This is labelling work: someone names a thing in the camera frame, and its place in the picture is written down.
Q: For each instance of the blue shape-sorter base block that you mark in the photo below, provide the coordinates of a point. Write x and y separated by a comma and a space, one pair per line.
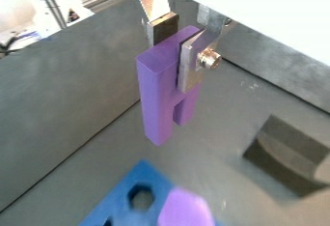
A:
115, 210

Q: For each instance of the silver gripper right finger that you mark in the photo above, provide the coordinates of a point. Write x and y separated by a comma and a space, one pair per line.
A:
198, 55

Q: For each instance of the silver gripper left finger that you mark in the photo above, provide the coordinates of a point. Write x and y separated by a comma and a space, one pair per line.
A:
160, 20

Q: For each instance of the dark grey curved holder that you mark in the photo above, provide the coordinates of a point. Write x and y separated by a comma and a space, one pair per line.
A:
289, 155

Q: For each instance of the purple star-shaped peg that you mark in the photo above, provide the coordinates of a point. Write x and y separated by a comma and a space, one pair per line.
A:
185, 209

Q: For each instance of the purple double-square peg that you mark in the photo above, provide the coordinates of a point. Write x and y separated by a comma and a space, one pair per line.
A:
166, 106

